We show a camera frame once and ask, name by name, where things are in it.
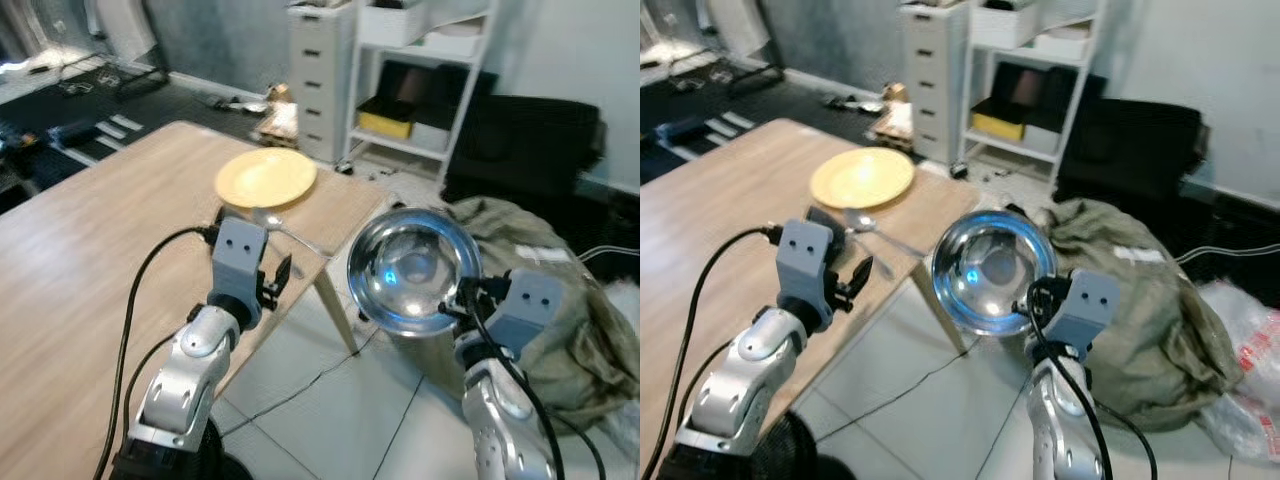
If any shiny metal bowl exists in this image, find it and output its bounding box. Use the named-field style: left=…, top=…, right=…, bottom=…
left=931, top=210, right=1060, bottom=337
left=346, top=207, right=484, bottom=337

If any metal spoon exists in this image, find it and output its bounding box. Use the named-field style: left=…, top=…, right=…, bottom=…
left=843, top=208, right=927, bottom=260
left=250, top=208, right=331, bottom=259

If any yellow plate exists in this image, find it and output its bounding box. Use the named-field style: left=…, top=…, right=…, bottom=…
left=214, top=148, right=319, bottom=210
left=809, top=147, right=917, bottom=210

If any wooden table leg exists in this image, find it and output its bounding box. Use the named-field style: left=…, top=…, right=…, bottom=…
left=915, top=262, right=969, bottom=355
left=313, top=262, right=361, bottom=357

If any olive green sack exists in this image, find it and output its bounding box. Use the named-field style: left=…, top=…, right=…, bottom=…
left=400, top=197, right=641, bottom=433
left=1030, top=198, right=1243, bottom=433

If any small brown figurine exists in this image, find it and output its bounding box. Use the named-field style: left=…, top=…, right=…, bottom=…
left=254, top=85, right=302, bottom=147
left=869, top=85, right=917, bottom=151

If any black floor mat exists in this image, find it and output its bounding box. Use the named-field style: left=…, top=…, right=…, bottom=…
left=0, top=60, right=293, bottom=206

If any black suitcase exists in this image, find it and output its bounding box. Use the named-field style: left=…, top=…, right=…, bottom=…
left=444, top=95, right=607, bottom=207
left=1054, top=98, right=1207, bottom=203

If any white drawer cabinet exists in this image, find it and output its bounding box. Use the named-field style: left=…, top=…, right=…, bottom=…
left=288, top=4, right=359, bottom=167
left=900, top=4, right=973, bottom=167

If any black robot hip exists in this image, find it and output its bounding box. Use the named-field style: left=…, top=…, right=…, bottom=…
left=110, top=418, right=253, bottom=480
left=690, top=408, right=837, bottom=480

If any yellow box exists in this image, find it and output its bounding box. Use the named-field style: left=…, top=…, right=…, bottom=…
left=357, top=108, right=415, bottom=142
left=970, top=110, right=1027, bottom=144

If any black box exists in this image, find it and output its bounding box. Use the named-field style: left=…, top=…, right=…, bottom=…
left=378, top=60, right=471, bottom=127
left=992, top=62, right=1081, bottom=129

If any white plastic bag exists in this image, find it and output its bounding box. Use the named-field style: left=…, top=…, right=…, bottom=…
left=1195, top=280, right=1280, bottom=463

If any white shelf rack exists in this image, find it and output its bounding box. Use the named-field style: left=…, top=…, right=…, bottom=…
left=343, top=0, right=503, bottom=187
left=957, top=0, right=1113, bottom=187

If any white storage box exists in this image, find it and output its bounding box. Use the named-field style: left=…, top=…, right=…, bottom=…
left=358, top=0, right=433, bottom=49
left=970, top=0, right=1043, bottom=49

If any white shallow tray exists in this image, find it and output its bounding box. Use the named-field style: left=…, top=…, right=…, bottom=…
left=1034, top=26, right=1097, bottom=62
left=420, top=28, right=487, bottom=60

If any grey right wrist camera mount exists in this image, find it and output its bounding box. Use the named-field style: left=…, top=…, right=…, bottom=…
left=488, top=268, right=564, bottom=353
left=1050, top=272, right=1122, bottom=353

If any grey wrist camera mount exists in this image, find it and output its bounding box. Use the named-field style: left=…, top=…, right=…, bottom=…
left=777, top=220, right=837, bottom=313
left=1050, top=272, right=1122, bottom=353
left=209, top=216, right=270, bottom=307
left=488, top=268, right=564, bottom=353

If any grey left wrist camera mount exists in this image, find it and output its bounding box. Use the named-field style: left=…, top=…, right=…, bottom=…
left=777, top=220, right=837, bottom=313
left=209, top=216, right=270, bottom=307

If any thin black floor cable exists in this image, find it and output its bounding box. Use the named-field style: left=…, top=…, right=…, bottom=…
left=818, top=335, right=986, bottom=421
left=218, top=322, right=386, bottom=437

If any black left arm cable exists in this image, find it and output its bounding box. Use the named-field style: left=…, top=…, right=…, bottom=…
left=93, top=226, right=217, bottom=480
left=640, top=227, right=783, bottom=480

